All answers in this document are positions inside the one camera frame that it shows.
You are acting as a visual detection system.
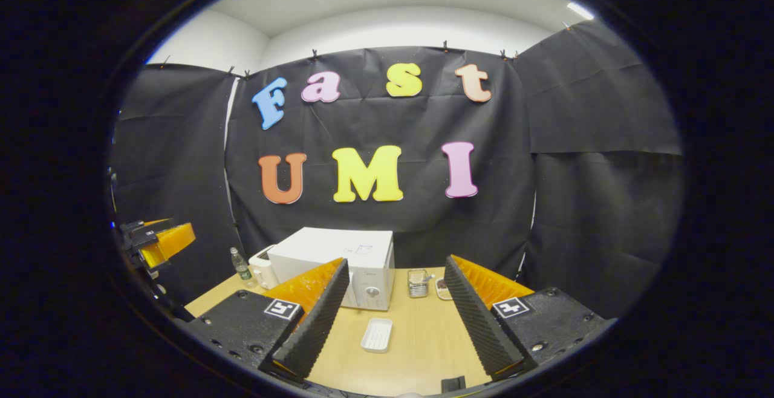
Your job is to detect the clear plastic water bottle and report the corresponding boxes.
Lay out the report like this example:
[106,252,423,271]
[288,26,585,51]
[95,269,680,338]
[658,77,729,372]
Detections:
[230,247,255,284]

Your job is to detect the white microwave oven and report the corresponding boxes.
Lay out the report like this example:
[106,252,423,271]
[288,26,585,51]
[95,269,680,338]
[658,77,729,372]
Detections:
[268,227,395,312]

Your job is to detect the white toaster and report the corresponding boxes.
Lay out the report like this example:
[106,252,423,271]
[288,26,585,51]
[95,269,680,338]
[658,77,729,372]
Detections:
[249,245,280,290]

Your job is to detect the white rectangular tray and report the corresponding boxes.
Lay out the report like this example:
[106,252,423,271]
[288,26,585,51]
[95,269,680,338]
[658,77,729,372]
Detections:
[360,318,394,353]

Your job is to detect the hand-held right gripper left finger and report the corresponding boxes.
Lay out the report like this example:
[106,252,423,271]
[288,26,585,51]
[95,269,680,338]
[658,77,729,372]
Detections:
[181,257,350,382]

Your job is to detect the metal mesh basket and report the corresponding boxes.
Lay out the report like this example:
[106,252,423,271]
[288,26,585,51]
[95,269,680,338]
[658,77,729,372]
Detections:
[407,269,430,299]

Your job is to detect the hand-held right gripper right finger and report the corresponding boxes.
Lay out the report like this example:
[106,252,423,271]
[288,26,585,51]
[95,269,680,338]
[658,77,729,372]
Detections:
[444,255,619,382]

